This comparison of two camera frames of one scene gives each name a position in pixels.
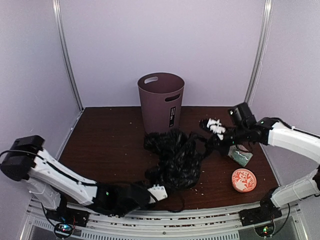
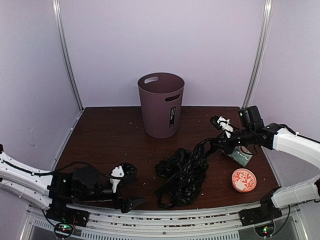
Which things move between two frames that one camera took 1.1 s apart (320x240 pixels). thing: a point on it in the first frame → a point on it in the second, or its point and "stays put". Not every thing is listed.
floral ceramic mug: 240,154 stays put
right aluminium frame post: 268,9 stays put
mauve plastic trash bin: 161,95 stays put
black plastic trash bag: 174,157 → 185,173
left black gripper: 134,184 → 128,205
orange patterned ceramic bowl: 243,180 stays put
